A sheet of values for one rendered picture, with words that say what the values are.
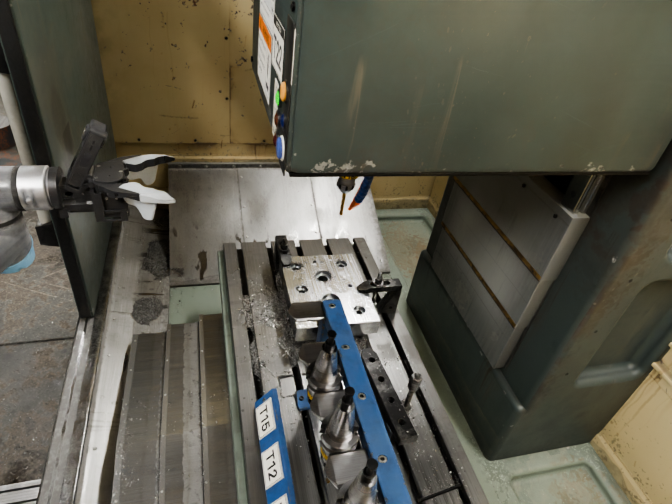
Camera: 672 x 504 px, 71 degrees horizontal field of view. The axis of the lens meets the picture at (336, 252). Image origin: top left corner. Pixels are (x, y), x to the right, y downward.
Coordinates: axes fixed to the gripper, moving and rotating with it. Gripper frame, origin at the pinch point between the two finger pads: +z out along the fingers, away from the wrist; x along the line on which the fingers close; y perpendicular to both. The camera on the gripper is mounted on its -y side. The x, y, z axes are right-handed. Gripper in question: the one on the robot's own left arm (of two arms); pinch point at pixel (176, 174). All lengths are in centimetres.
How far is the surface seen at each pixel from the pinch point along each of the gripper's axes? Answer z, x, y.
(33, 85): -27.4, -31.1, -3.8
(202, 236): 6, -80, 74
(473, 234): 79, -15, 29
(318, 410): 20.1, 36.9, 23.4
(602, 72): 60, 23, -29
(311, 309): 24.2, 14.1, 23.4
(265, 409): 15, 18, 51
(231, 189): 19, -100, 64
